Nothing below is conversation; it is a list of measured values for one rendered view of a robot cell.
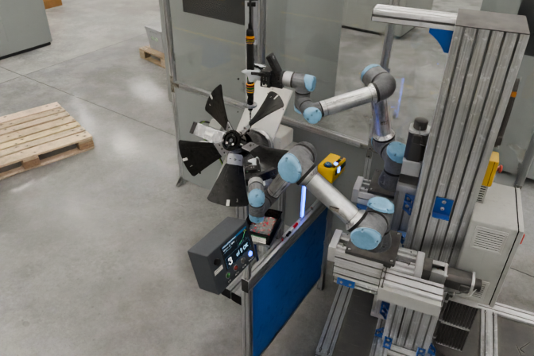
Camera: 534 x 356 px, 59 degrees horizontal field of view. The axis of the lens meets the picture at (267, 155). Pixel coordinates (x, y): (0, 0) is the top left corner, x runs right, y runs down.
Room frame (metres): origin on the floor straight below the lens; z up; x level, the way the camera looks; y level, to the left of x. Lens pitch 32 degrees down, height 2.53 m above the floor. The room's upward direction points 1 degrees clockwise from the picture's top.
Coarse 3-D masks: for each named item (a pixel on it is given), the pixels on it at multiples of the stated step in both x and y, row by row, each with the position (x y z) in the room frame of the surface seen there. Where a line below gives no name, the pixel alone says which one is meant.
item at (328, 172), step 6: (330, 156) 2.30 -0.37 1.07; (336, 156) 2.30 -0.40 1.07; (324, 162) 2.23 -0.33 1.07; (342, 162) 2.25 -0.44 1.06; (318, 168) 2.20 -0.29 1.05; (324, 168) 2.18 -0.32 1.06; (330, 168) 2.17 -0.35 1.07; (336, 168) 2.18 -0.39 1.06; (342, 168) 2.26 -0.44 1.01; (324, 174) 2.18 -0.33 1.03; (330, 174) 2.16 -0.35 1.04; (330, 180) 2.15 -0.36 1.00
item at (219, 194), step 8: (224, 168) 2.12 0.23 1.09; (232, 168) 2.13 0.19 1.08; (240, 168) 2.15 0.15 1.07; (224, 176) 2.09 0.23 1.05; (232, 176) 2.10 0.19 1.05; (240, 176) 2.12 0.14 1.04; (216, 184) 2.06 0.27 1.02; (224, 184) 2.07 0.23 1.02; (232, 184) 2.07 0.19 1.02; (240, 184) 2.09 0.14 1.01; (216, 192) 2.04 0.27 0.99; (224, 192) 2.04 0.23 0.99; (232, 192) 2.05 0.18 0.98; (240, 192) 2.06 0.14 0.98; (216, 200) 2.01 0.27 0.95; (224, 200) 2.01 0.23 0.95; (232, 200) 2.02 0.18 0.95; (240, 200) 2.02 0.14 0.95
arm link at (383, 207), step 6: (372, 198) 1.65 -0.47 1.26; (378, 198) 1.66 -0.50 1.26; (384, 198) 1.66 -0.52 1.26; (372, 204) 1.60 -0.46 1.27; (378, 204) 1.60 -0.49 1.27; (384, 204) 1.61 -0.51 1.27; (390, 204) 1.61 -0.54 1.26; (366, 210) 1.61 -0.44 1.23; (372, 210) 1.58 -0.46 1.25; (378, 210) 1.57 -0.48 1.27; (384, 210) 1.57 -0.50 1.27; (390, 210) 1.57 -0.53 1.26; (384, 216) 1.55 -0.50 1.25; (390, 216) 1.57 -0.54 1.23; (390, 222) 1.58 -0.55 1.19
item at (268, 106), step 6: (264, 102) 2.40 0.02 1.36; (270, 102) 2.33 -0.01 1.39; (276, 102) 2.30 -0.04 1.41; (282, 102) 2.27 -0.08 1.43; (264, 108) 2.31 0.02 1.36; (270, 108) 2.27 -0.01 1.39; (276, 108) 2.25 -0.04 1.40; (258, 114) 2.29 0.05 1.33; (264, 114) 2.25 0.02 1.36; (252, 120) 2.30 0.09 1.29; (258, 120) 2.24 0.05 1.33
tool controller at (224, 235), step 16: (224, 224) 1.49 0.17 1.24; (240, 224) 1.47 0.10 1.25; (208, 240) 1.39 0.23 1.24; (224, 240) 1.38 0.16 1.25; (240, 240) 1.43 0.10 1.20; (192, 256) 1.32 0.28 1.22; (208, 256) 1.29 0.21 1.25; (224, 256) 1.34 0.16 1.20; (240, 256) 1.40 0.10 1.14; (208, 272) 1.28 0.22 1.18; (224, 272) 1.32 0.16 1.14; (240, 272) 1.38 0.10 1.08; (208, 288) 1.29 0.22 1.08; (224, 288) 1.29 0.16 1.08
